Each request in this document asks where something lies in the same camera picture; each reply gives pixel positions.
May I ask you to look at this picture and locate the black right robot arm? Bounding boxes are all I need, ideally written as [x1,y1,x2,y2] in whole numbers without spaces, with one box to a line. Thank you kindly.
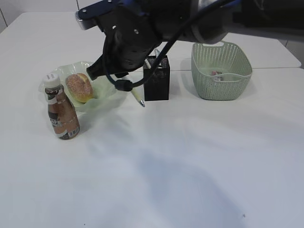
[76,0,304,79]

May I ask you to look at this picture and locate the black pen holder box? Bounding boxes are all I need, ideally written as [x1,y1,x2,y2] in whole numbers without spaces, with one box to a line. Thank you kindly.
[143,56,171,101]

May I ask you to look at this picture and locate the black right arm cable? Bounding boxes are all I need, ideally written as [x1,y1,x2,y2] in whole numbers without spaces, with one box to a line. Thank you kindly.
[104,0,238,92]

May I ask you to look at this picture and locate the green ruffled glass plate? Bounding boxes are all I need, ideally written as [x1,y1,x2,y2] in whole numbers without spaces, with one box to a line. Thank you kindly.
[51,61,117,112]

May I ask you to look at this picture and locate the teal white pen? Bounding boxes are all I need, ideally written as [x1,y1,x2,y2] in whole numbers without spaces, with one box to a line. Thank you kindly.
[154,48,160,58]

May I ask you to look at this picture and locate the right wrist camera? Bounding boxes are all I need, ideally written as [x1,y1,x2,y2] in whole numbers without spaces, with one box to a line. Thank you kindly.
[75,0,125,30]

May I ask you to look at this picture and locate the grey white pen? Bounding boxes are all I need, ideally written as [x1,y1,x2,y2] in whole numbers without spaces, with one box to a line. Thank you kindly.
[144,59,151,69]

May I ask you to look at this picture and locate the sesame bread roll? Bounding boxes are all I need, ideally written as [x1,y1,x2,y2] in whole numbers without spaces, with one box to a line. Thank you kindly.
[65,73,94,103]

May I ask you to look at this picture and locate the green woven plastic basket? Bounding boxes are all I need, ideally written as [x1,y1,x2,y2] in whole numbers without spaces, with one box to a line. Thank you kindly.
[191,41,252,101]

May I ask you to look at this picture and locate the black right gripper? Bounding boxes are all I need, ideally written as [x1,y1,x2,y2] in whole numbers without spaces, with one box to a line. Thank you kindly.
[87,4,171,80]

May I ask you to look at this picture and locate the cream white pen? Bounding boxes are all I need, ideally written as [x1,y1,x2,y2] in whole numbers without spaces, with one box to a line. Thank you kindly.
[131,88,145,107]

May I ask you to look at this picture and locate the brown drink bottle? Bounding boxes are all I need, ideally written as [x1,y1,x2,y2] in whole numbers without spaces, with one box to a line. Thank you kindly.
[43,73,80,140]

